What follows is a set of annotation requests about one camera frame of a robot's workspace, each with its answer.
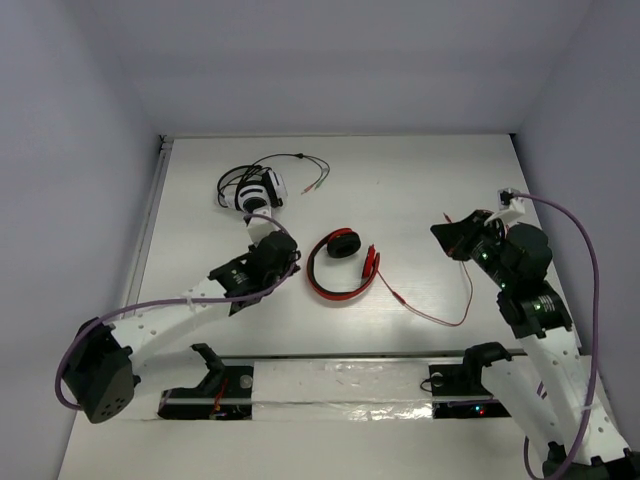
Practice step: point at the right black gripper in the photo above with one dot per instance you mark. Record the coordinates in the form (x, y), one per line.
(457, 237)

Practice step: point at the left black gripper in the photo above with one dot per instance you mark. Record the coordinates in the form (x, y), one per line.
(273, 188)

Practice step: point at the red black headphones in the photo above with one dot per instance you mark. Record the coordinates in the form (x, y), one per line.
(338, 248)

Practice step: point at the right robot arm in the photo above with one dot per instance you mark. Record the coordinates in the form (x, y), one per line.
(566, 423)

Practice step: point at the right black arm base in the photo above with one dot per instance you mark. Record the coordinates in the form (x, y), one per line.
(456, 389)

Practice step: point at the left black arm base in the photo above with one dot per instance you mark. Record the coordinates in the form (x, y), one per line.
(223, 394)

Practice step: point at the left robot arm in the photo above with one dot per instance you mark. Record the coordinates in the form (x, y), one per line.
(101, 370)

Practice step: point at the white black striped headphones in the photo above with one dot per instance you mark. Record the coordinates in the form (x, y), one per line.
(247, 188)

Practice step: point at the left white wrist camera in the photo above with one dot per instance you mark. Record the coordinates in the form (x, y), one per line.
(258, 225)

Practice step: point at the aluminium rail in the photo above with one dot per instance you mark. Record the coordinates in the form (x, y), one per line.
(347, 356)

